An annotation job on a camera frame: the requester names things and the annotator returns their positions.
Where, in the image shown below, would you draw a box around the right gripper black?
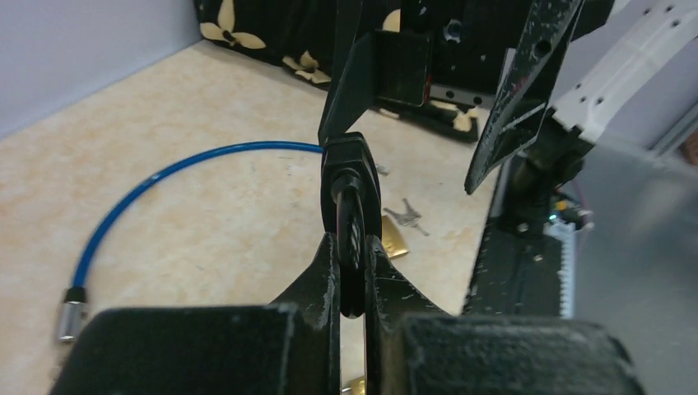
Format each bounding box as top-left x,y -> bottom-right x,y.
318,1 -> 584,195

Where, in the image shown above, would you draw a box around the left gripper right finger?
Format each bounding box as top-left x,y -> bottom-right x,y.
365,235 -> 644,394

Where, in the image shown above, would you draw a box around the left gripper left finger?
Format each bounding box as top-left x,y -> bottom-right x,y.
52,234 -> 341,394

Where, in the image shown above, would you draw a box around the small brass padlock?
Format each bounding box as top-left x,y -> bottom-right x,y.
340,376 -> 366,395

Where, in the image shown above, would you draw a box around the large brass padlock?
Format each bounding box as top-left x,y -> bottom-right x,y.
381,215 -> 409,259

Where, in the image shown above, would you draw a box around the black padlock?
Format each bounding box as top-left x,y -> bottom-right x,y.
320,132 -> 382,262

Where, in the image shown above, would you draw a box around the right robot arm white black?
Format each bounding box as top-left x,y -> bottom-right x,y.
318,1 -> 697,196

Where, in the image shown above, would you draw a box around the black floral blanket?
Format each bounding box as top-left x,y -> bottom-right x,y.
193,0 -> 481,144

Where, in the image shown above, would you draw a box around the keys of large padlock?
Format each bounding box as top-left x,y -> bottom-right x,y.
383,197 -> 430,237

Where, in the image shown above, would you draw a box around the blue cable lock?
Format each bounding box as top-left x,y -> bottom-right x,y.
55,141 -> 323,345

